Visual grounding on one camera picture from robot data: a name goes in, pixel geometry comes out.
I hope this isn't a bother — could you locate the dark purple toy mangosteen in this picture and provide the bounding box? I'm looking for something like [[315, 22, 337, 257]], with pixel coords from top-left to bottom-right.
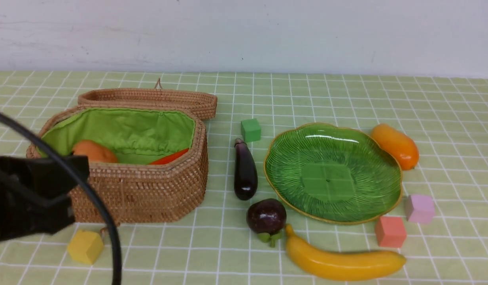
[[246, 198, 287, 248]]

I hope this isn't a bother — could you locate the green checkered tablecloth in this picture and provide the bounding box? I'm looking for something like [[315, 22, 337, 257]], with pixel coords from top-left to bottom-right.
[[0, 71, 488, 285]]

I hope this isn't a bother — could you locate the pink foam cube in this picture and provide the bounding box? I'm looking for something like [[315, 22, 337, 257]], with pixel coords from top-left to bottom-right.
[[404, 194, 436, 224]]

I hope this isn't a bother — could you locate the green glass leaf plate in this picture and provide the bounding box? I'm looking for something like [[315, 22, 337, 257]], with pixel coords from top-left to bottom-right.
[[263, 123, 404, 225]]

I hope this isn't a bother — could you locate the yellow toy banana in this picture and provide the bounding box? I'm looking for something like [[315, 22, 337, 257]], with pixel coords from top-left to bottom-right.
[[284, 224, 407, 281]]

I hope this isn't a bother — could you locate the woven wicker basket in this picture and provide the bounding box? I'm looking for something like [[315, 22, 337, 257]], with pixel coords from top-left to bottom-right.
[[38, 105, 208, 223]]

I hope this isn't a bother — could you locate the red foam cube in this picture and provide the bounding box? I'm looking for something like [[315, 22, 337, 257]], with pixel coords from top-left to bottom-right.
[[375, 215, 407, 248]]

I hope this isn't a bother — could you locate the green fabric basket liner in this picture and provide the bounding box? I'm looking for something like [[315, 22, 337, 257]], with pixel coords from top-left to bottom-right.
[[41, 108, 196, 165]]

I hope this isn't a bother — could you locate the purple toy eggplant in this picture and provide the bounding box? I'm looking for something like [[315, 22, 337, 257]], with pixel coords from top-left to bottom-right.
[[234, 138, 258, 201]]

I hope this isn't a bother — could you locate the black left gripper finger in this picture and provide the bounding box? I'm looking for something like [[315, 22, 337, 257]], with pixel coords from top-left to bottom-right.
[[30, 196, 76, 235], [11, 158, 78, 198]]

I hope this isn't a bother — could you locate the woven wicker basket lid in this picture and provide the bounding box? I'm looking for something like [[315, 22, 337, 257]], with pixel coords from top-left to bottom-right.
[[78, 79, 218, 120]]

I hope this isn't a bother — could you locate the green foam cube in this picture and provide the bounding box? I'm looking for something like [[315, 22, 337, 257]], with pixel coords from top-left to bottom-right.
[[240, 118, 261, 143]]

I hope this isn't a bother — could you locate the yellow foam block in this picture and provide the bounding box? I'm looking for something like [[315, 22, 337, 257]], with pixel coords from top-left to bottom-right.
[[67, 230, 104, 265]]

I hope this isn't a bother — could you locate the orange toy mango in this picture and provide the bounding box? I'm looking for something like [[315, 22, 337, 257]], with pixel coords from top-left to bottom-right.
[[371, 124, 420, 171]]

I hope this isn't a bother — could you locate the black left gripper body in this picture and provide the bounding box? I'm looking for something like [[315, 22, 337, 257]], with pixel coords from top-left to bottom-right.
[[0, 156, 39, 242]]

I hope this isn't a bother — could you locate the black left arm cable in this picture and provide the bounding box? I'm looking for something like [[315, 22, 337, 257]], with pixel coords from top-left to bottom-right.
[[0, 109, 123, 285]]

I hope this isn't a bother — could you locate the red toy chili pepper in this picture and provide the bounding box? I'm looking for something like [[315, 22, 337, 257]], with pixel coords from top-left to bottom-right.
[[149, 148, 189, 165]]

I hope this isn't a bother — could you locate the brown toy potato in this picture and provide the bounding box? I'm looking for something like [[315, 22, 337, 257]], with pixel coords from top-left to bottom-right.
[[72, 139, 119, 163]]

